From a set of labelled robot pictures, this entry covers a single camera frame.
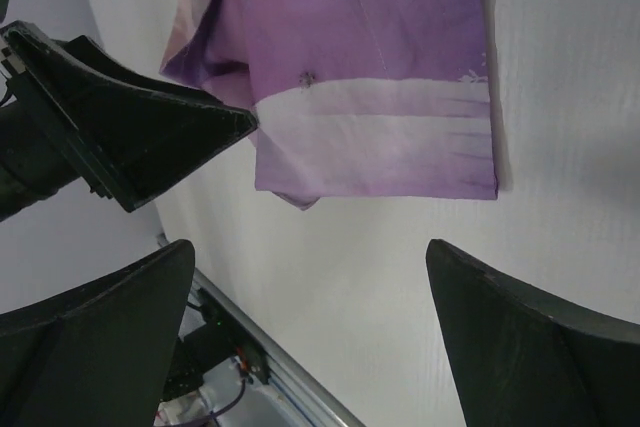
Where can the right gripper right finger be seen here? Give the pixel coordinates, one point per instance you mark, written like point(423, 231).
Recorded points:
point(521, 356)

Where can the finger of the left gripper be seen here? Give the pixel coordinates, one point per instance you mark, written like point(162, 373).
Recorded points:
point(131, 138)

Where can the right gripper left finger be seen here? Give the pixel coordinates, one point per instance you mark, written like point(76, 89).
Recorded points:
point(98, 354)

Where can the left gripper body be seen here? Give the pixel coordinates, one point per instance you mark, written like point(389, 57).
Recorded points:
point(32, 170)

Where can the purple printed placemat cloth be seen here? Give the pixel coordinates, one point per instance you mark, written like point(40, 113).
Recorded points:
point(354, 98)

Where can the aluminium mounting rail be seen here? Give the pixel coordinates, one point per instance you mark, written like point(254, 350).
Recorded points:
point(227, 371)

